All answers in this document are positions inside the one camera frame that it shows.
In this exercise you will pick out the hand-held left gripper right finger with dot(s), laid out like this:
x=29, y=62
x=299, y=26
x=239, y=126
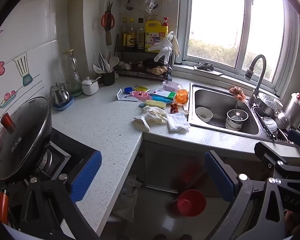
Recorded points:
x=218, y=177

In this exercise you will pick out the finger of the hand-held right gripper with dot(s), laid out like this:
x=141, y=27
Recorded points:
x=298, y=136
x=267, y=152

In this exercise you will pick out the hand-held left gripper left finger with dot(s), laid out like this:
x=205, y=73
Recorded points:
x=86, y=177

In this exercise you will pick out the red plastic bin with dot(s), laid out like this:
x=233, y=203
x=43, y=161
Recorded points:
x=191, y=203

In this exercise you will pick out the white packet with blue cap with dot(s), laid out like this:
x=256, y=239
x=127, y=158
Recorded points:
x=125, y=95

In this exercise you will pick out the blue wrapper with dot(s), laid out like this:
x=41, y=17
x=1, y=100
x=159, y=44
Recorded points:
x=161, y=99

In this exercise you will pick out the pink wrapper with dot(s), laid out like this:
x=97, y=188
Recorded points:
x=140, y=95

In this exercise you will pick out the green and white box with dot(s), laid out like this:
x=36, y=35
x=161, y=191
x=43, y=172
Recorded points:
x=165, y=93

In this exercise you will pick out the clear plastic container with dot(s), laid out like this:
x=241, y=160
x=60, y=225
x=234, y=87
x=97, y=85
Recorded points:
x=170, y=86

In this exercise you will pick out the steel pot lid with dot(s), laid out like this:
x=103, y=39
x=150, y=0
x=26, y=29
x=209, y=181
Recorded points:
x=282, y=122

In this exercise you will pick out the steel electric kettle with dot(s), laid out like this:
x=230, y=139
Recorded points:
x=297, y=112

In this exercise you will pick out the black gas stove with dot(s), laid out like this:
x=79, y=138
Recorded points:
x=75, y=152

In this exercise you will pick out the white bowl in drying rack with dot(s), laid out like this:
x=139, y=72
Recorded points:
x=270, y=124

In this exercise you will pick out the white ceramic pot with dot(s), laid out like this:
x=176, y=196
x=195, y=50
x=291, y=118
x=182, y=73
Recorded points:
x=233, y=126

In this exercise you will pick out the steel colander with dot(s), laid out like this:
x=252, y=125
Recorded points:
x=266, y=103

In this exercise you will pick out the white sack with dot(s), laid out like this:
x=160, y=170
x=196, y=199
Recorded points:
x=126, y=202

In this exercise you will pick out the steel bowl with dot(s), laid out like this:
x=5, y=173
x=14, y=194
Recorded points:
x=237, y=115

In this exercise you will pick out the metal base cabinet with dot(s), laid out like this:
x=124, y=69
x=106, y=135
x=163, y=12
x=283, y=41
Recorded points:
x=170, y=165

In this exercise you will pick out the black wok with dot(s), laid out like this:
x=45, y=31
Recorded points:
x=48, y=135

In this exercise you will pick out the white ceramic bowl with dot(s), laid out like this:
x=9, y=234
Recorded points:
x=203, y=115

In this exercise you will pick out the orange rag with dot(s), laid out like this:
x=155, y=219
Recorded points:
x=237, y=93

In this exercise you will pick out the white dish cloth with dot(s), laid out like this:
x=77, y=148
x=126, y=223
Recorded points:
x=177, y=122

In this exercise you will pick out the grey gooseneck faucet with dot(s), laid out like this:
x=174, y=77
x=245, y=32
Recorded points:
x=258, y=80

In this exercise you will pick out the stainless steel sink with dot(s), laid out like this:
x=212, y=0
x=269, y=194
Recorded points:
x=220, y=97

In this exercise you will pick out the blue dish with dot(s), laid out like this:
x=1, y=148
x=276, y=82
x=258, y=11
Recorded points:
x=65, y=106

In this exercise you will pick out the glass lid with red knob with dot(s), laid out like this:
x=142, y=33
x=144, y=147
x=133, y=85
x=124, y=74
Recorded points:
x=20, y=140

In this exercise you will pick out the red sauce packet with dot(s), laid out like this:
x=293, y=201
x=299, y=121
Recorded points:
x=174, y=108

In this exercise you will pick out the steel teapot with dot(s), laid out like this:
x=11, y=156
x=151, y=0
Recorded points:
x=60, y=93

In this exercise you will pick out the orange lighter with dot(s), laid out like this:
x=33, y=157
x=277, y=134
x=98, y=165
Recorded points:
x=2, y=205

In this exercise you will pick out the white lidded condiment pot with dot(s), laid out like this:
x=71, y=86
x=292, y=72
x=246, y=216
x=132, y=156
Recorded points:
x=90, y=86

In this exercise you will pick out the glass oil bottle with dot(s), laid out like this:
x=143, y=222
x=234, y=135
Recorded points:
x=73, y=80

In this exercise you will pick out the yellow and blue brush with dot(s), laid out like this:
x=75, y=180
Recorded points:
x=153, y=103

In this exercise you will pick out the black utensil holder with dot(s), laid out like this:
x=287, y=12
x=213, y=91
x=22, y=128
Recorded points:
x=107, y=78

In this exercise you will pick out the small white soup spoon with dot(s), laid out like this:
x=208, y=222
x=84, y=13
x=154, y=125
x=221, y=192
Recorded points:
x=98, y=68

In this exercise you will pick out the garlic bulbs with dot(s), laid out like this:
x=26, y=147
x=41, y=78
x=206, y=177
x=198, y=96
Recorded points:
x=126, y=66

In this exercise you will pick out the large white soup spoon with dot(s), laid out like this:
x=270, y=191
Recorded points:
x=114, y=62

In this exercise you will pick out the ginger root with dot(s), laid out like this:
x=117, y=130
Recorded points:
x=158, y=70

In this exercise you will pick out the cream rubber glove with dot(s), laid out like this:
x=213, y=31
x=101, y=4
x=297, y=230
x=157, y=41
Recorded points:
x=176, y=46

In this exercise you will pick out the white rubber glove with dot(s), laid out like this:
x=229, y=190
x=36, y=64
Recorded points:
x=165, y=47

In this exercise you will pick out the dark sauce bottle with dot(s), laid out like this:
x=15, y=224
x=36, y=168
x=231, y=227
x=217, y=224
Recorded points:
x=124, y=36

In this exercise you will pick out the yellow-label sauce bottle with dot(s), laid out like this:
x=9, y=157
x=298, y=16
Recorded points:
x=131, y=37

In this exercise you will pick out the yellow detergent jug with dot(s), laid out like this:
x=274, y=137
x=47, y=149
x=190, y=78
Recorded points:
x=153, y=37

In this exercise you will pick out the clear hanging plastic bag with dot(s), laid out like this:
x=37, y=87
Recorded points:
x=148, y=5

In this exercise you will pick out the kitchen wall sticker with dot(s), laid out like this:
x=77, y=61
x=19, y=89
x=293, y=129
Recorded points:
x=22, y=67

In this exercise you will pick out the window frame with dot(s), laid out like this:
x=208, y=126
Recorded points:
x=183, y=30

